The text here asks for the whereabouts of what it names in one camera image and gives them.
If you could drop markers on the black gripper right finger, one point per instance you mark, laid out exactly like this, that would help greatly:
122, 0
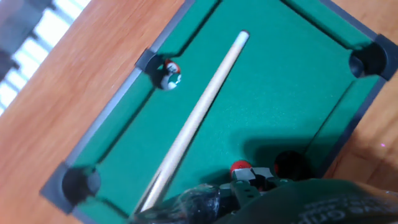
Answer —
263, 177

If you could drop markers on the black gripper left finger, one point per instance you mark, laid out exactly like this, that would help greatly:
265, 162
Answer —
244, 186

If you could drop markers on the red white striped pool ball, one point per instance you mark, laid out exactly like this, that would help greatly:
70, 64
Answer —
238, 164

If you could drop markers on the wooden pool cue black butt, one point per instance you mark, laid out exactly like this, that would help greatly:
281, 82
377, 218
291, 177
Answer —
199, 115

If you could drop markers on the mini green felt pool table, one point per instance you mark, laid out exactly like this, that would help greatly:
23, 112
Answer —
264, 93

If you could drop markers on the green white pool ball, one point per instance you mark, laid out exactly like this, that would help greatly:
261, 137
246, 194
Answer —
171, 81

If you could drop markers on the glossy orange wooden board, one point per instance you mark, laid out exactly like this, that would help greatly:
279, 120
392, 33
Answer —
62, 109

